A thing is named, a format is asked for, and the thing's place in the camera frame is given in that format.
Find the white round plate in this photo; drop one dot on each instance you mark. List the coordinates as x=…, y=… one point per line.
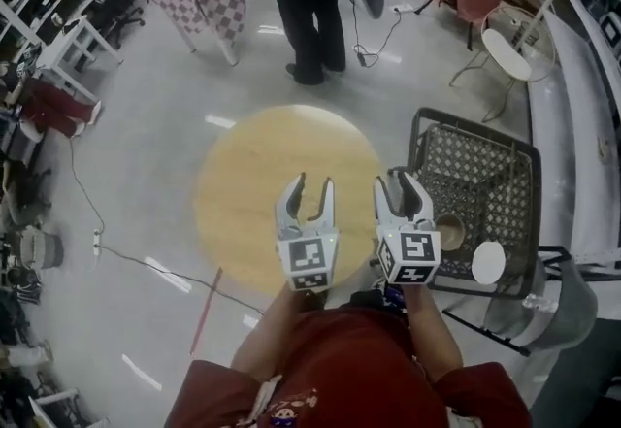
x=489, y=263

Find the beige ceramic cup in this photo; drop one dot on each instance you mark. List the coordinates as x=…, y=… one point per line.
x=451, y=234

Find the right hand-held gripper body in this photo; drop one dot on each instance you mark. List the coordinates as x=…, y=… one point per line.
x=412, y=253

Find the round wooden table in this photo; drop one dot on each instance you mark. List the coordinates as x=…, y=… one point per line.
x=252, y=164

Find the red floor tape strip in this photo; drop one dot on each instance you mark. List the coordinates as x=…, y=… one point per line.
x=206, y=312

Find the white metal shelf rack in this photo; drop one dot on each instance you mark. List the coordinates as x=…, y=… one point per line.
x=572, y=125

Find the person's red shirt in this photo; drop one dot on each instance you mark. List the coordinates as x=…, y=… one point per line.
x=349, y=368

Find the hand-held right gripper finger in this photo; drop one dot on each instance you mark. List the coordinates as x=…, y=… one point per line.
x=381, y=210
x=423, y=205

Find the small white table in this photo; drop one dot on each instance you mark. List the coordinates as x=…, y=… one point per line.
x=80, y=35

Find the clear plastic water bottle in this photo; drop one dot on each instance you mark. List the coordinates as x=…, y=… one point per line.
x=538, y=302

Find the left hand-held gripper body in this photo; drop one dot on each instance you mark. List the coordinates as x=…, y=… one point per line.
x=308, y=261

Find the grey shell chair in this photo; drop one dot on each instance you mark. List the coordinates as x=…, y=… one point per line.
x=572, y=314

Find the person's left forearm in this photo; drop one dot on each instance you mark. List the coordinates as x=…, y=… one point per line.
x=267, y=334

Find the grey woven basket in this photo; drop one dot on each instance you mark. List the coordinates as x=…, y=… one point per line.
x=41, y=249

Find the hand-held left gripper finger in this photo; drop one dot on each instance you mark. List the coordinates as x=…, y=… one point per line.
x=286, y=207
x=330, y=212

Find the white power strip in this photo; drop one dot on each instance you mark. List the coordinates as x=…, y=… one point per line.
x=402, y=8
x=97, y=241

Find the crumpled beige paper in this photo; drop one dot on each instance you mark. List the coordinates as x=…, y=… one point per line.
x=603, y=148

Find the person's black trousers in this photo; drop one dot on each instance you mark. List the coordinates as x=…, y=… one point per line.
x=366, y=298

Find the metal mesh basket cart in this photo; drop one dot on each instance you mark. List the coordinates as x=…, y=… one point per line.
x=470, y=164

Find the person's right forearm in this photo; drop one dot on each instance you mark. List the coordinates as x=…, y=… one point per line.
x=434, y=334

